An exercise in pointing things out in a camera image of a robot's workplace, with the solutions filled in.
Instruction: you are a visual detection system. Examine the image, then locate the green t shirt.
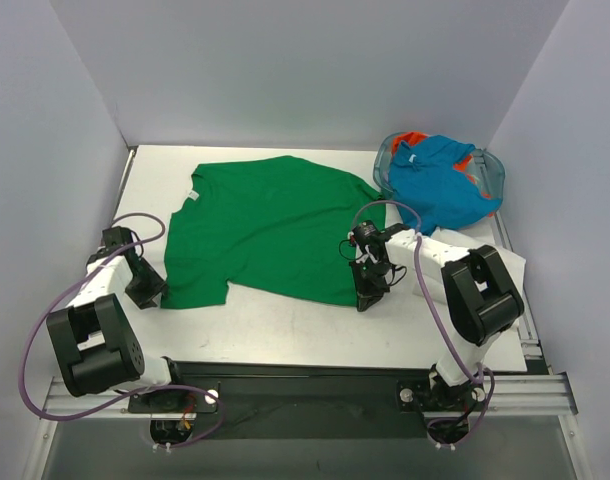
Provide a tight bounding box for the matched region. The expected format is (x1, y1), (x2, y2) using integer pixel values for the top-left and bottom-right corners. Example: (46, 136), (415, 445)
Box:
(162, 156), (386, 310)

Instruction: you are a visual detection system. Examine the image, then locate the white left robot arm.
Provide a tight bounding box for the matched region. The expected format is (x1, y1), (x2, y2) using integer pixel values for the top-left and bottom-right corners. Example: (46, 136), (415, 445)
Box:
(46, 227), (188, 412)

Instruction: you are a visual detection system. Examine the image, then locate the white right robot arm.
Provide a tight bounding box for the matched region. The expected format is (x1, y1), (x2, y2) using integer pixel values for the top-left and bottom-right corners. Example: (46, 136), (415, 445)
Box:
(347, 221), (525, 408)

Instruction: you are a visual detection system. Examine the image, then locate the blue t shirt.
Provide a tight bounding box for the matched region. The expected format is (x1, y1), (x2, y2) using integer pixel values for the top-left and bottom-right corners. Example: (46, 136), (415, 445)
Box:
(387, 134), (501, 236)

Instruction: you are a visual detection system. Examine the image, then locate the white cloth sheet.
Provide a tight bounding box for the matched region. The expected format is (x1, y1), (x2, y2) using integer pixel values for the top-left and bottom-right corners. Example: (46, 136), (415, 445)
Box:
(420, 228), (526, 333)

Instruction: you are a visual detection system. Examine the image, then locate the orange t shirt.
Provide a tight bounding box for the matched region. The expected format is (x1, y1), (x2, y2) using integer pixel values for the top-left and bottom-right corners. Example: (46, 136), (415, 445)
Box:
(390, 130), (498, 217)

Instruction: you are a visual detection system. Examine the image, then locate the clear blue plastic bin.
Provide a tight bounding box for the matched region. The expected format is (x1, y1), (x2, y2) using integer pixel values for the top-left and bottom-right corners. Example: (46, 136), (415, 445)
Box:
(372, 132), (506, 200)

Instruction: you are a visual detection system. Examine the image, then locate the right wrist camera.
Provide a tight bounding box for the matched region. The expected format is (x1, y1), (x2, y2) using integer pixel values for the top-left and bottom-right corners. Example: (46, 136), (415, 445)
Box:
(350, 220), (381, 247)

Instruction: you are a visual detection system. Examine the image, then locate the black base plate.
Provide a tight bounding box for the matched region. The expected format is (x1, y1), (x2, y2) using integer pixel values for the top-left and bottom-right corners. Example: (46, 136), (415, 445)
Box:
(128, 362), (489, 445)

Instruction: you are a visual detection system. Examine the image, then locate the aluminium frame rail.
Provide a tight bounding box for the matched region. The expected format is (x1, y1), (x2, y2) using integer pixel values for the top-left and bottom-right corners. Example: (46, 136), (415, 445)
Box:
(39, 144), (579, 420)

